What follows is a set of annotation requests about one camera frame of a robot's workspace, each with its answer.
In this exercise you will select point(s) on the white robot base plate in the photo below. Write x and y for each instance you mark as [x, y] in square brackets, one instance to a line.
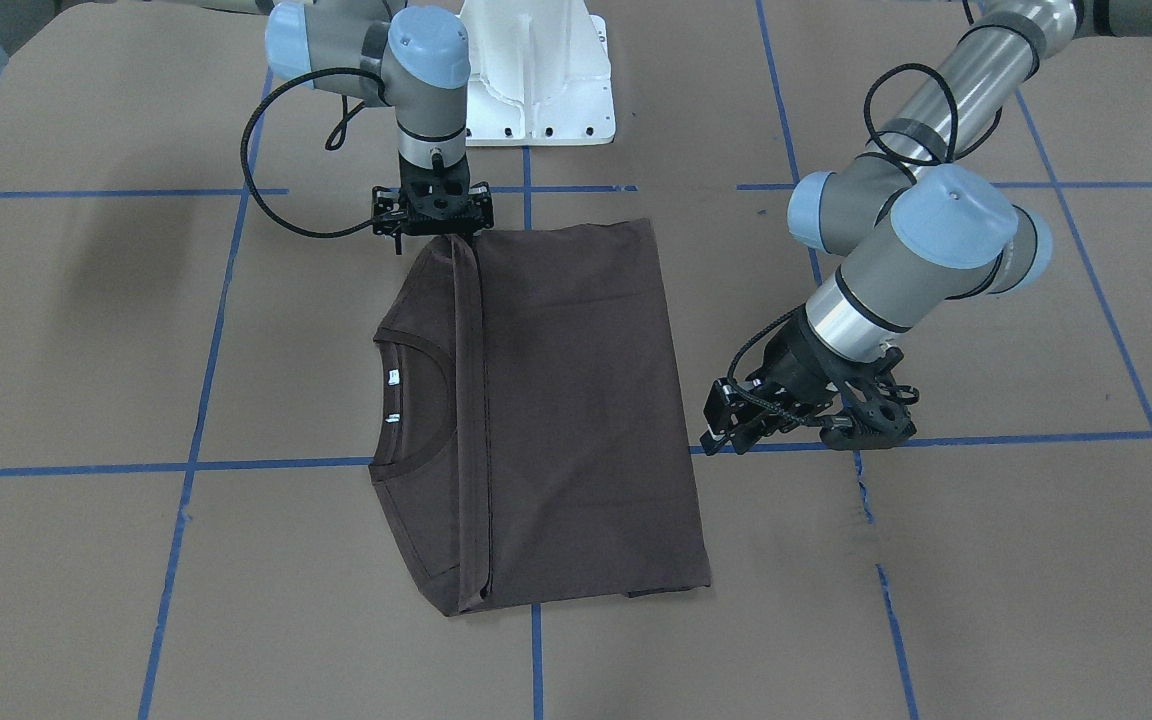
[541, 74]

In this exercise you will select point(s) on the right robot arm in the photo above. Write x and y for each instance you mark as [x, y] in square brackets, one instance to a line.
[414, 60]

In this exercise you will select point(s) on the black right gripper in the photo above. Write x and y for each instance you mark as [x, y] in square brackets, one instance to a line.
[389, 212]

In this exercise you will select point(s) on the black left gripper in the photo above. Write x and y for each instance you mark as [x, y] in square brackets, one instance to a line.
[802, 367]

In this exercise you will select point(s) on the dark brown t-shirt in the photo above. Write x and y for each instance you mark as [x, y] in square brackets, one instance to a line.
[534, 445]

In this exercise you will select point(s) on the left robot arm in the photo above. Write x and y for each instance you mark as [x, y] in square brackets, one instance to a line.
[912, 228]

